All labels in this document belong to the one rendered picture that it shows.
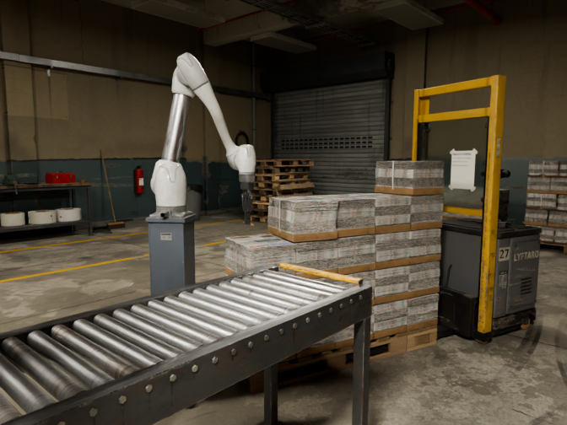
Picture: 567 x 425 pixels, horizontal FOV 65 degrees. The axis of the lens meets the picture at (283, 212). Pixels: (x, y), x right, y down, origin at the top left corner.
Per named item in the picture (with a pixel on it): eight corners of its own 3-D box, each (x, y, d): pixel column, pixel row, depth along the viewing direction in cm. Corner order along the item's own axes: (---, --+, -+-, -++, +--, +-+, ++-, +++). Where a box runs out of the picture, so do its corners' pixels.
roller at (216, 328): (157, 310, 162) (156, 297, 161) (246, 346, 131) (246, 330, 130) (144, 314, 158) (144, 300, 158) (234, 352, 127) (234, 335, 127)
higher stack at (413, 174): (369, 333, 335) (374, 160, 320) (399, 325, 350) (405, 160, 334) (406, 352, 302) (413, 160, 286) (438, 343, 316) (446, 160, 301)
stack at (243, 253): (224, 367, 280) (223, 236, 270) (370, 332, 336) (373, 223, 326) (251, 395, 246) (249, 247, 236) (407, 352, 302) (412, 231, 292)
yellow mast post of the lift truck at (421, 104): (406, 303, 376) (413, 89, 355) (413, 301, 380) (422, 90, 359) (413, 306, 368) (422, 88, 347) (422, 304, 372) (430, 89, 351)
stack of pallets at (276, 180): (281, 215, 1048) (281, 159, 1033) (315, 217, 991) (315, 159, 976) (243, 221, 943) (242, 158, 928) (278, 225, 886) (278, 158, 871)
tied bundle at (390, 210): (340, 226, 312) (340, 193, 309) (373, 223, 325) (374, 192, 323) (375, 234, 278) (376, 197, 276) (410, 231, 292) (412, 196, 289)
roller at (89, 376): (43, 342, 133) (41, 326, 132) (123, 399, 102) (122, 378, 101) (24, 348, 129) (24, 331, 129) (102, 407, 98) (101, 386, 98)
